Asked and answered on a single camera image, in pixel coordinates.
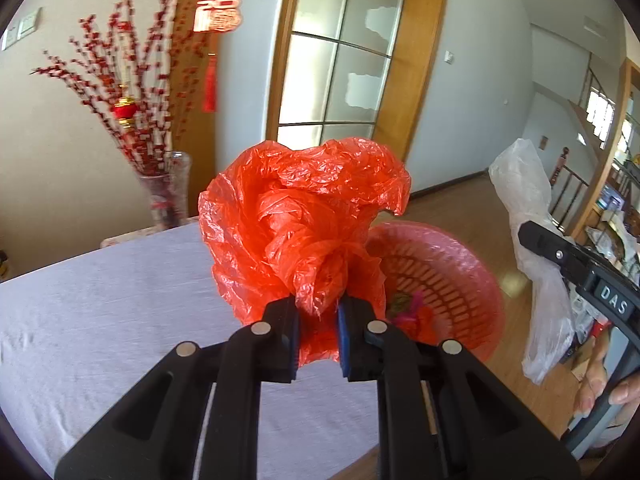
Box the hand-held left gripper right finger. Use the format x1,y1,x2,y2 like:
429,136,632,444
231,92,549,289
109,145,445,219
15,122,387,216
338,295,582,480

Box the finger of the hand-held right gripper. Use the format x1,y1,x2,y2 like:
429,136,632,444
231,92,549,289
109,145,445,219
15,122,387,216
518,219,601,287

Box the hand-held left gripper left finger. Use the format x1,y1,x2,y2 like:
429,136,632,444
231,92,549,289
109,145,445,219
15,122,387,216
54,297,302,480

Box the clear plastic bag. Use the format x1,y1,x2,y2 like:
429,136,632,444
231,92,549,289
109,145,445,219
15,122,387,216
488,138,577,386

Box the red plastic basket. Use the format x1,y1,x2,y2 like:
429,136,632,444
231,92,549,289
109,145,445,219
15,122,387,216
364,220,506,362

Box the red knotted plastic bag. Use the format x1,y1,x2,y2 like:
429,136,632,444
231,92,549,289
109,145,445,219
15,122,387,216
198,137,414,369

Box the person's right hand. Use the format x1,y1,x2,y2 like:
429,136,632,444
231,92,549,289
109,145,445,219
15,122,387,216
573,335,640,447

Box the pile of household clutter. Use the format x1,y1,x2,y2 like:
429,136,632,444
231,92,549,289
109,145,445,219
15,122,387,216
570,180,640,382

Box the wooden stair railing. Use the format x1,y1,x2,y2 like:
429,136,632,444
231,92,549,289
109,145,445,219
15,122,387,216
549,147,592,234

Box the pink plastic colander basket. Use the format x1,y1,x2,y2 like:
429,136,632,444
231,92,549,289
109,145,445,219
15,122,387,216
364,220,507,363

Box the white table cover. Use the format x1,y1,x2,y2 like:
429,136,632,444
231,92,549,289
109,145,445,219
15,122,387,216
0,217,392,479

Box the clear glass vase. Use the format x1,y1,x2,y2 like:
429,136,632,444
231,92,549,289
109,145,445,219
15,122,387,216
137,151,194,231

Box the frosted glass door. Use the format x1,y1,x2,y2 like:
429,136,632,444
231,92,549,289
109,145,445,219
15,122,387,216
276,0,412,152

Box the small red lantern ornament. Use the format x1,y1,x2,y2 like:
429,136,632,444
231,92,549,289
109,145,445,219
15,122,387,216
113,96,138,129

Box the red berry branches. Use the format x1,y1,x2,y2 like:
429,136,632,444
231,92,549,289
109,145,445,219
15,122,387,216
29,0,211,177

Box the red character tassel ornament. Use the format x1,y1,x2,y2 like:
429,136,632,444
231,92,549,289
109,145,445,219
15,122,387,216
193,0,245,114

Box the wooden partition frame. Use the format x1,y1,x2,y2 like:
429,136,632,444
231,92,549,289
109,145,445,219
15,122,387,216
569,57,640,242

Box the wooden door frame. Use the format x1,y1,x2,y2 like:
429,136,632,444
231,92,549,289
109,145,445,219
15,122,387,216
264,0,452,162

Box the wooden wall trim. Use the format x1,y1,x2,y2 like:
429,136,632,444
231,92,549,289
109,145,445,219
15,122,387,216
169,0,237,222

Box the white wall switch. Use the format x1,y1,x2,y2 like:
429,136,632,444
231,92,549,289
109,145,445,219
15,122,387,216
17,7,44,41

